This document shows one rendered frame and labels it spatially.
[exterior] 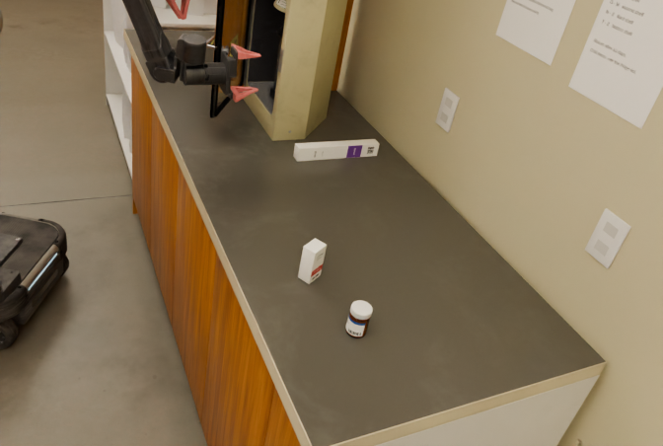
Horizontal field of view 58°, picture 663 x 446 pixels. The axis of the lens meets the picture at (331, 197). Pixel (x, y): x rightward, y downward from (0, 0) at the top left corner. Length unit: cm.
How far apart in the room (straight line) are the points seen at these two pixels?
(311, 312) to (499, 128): 71
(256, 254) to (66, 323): 132
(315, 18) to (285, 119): 32
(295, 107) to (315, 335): 85
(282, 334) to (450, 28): 102
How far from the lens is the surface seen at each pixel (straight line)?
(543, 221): 155
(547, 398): 140
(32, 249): 257
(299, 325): 125
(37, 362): 247
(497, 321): 141
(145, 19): 156
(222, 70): 160
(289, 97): 183
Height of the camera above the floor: 181
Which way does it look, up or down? 32 degrees down
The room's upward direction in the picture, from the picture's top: 12 degrees clockwise
